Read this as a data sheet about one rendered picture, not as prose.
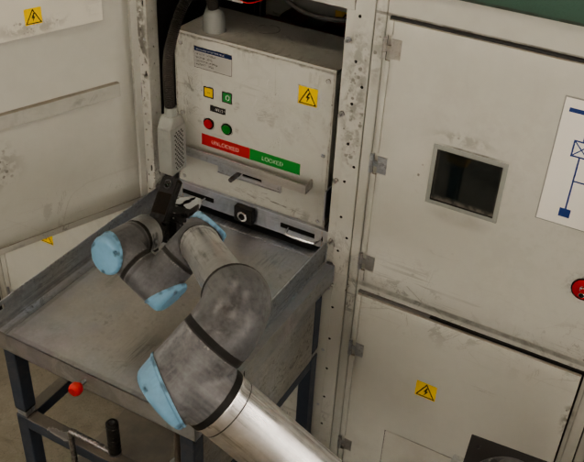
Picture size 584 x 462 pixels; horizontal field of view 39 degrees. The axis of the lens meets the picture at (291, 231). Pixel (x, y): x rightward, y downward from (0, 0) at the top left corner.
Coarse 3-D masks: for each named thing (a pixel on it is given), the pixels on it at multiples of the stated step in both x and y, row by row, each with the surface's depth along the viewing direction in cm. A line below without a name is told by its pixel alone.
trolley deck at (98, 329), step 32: (256, 256) 232; (288, 256) 233; (96, 288) 217; (128, 288) 218; (192, 288) 219; (320, 288) 225; (32, 320) 206; (64, 320) 206; (96, 320) 207; (128, 320) 208; (160, 320) 208; (288, 320) 211; (32, 352) 199; (64, 352) 197; (96, 352) 198; (128, 352) 198; (256, 352) 200; (96, 384) 192; (128, 384) 189; (160, 416) 185
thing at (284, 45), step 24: (192, 24) 227; (240, 24) 229; (264, 24) 230; (288, 24) 231; (264, 48) 216; (288, 48) 216; (312, 48) 217; (336, 48) 218; (336, 72) 205; (336, 96) 210; (336, 120) 215
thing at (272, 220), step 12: (180, 180) 249; (192, 192) 249; (204, 192) 246; (216, 192) 244; (204, 204) 248; (216, 204) 246; (228, 204) 243; (252, 204) 239; (264, 216) 239; (276, 216) 236; (288, 216) 235; (276, 228) 239; (300, 228) 234; (312, 228) 232; (324, 228) 231; (312, 240) 234; (324, 240) 232
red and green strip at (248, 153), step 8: (208, 136) 236; (208, 144) 237; (216, 144) 236; (224, 144) 234; (232, 144) 233; (232, 152) 234; (240, 152) 233; (248, 152) 231; (256, 152) 230; (256, 160) 232; (264, 160) 230; (272, 160) 229; (280, 160) 227; (288, 160) 226; (280, 168) 229; (288, 168) 227; (296, 168) 226
